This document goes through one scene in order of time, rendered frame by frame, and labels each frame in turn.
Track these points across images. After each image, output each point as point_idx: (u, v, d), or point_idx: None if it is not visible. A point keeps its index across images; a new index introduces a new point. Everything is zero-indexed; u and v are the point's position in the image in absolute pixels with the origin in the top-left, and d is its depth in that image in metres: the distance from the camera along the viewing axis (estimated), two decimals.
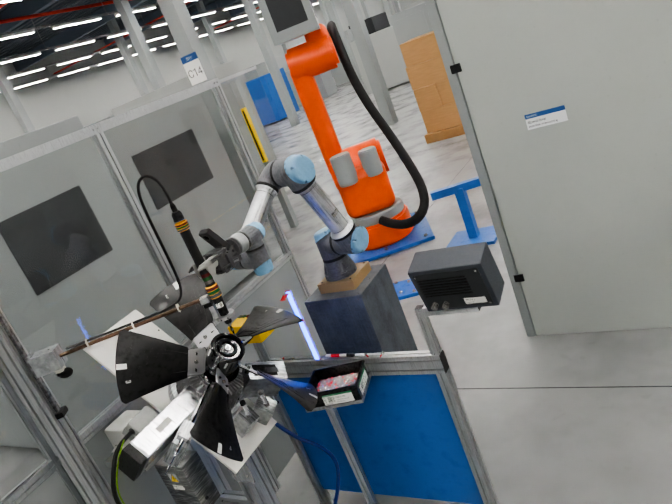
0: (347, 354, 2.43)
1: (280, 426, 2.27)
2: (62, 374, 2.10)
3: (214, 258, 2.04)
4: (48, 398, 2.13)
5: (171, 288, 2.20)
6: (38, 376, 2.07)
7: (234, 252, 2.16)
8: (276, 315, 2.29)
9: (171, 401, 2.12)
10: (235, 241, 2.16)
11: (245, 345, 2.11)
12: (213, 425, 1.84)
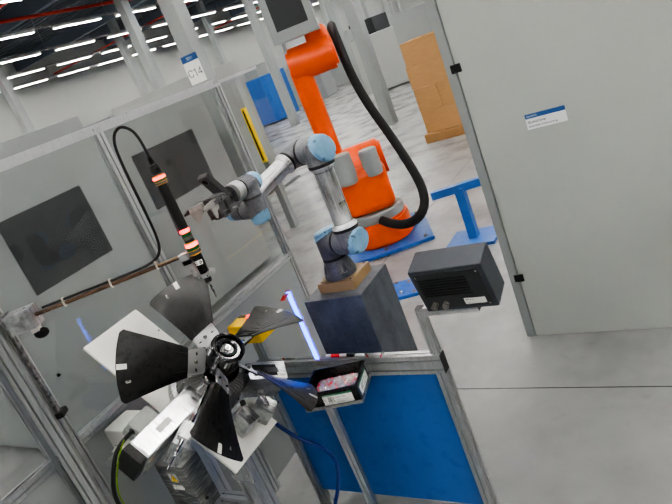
0: (347, 354, 2.43)
1: (280, 426, 2.27)
2: (38, 333, 2.04)
3: (217, 200, 2.06)
4: (48, 398, 2.13)
5: (171, 288, 2.20)
6: (13, 335, 2.02)
7: (232, 198, 2.18)
8: (276, 315, 2.29)
9: (171, 401, 2.12)
10: (233, 187, 2.17)
11: (245, 345, 2.11)
12: (213, 425, 1.84)
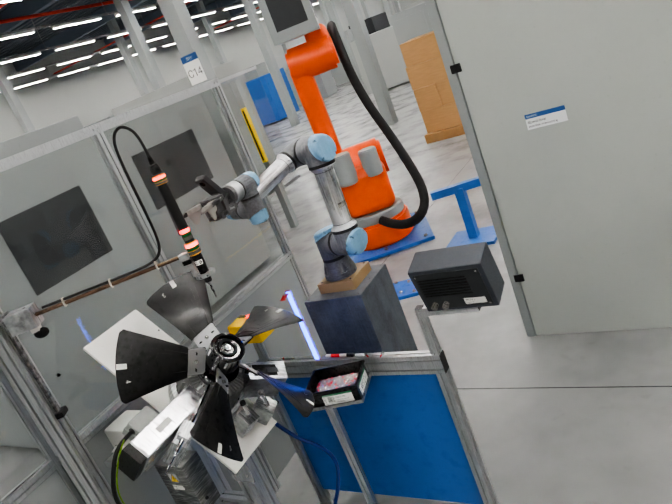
0: (347, 354, 2.43)
1: (280, 426, 2.27)
2: (38, 333, 2.04)
3: (214, 202, 2.07)
4: (48, 398, 2.13)
5: (275, 309, 2.34)
6: (13, 335, 2.02)
7: (230, 199, 2.20)
8: (300, 397, 2.08)
9: (171, 401, 2.12)
10: (231, 188, 2.19)
11: (243, 369, 2.04)
12: (140, 352, 1.91)
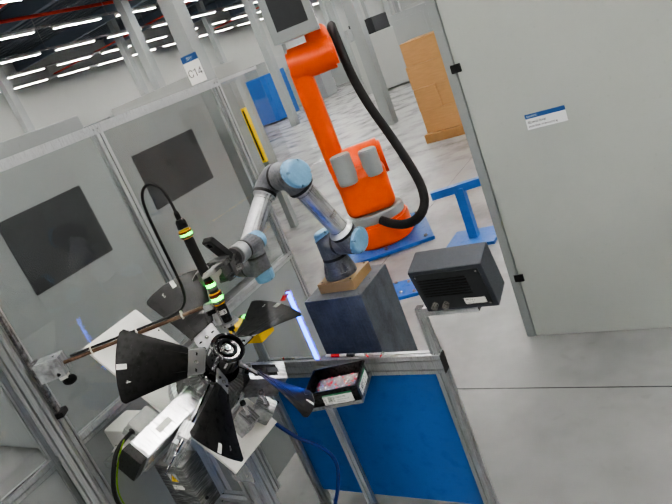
0: (347, 354, 2.43)
1: (280, 426, 2.27)
2: (66, 380, 2.10)
3: (218, 266, 2.05)
4: (48, 398, 2.13)
5: (272, 304, 2.33)
6: (42, 383, 2.08)
7: (237, 260, 2.18)
8: (300, 397, 2.08)
9: (171, 401, 2.12)
10: (238, 249, 2.17)
11: (243, 369, 2.04)
12: (140, 352, 1.91)
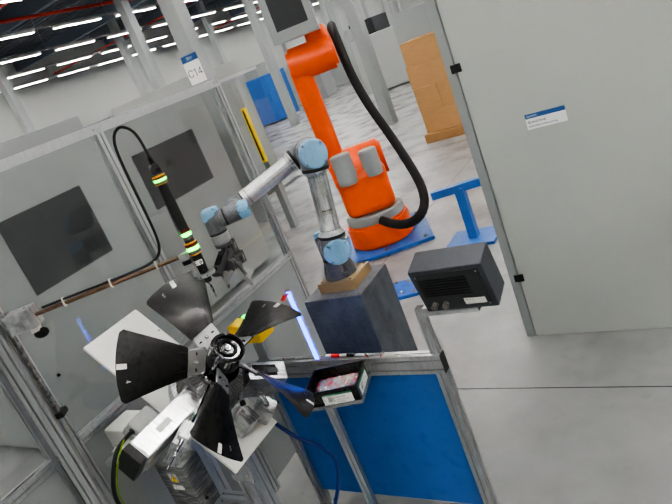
0: (347, 354, 2.43)
1: (280, 426, 2.27)
2: (38, 333, 2.04)
3: (243, 271, 2.49)
4: (48, 398, 2.13)
5: (272, 304, 2.33)
6: (13, 335, 2.02)
7: (229, 245, 2.51)
8: (300, 397, 2.08)
9: (171, 401, 2.12)
10: (225, 245, 2.47)
11: (243, 369, 2.04)
12: (140, 352, 1.91)
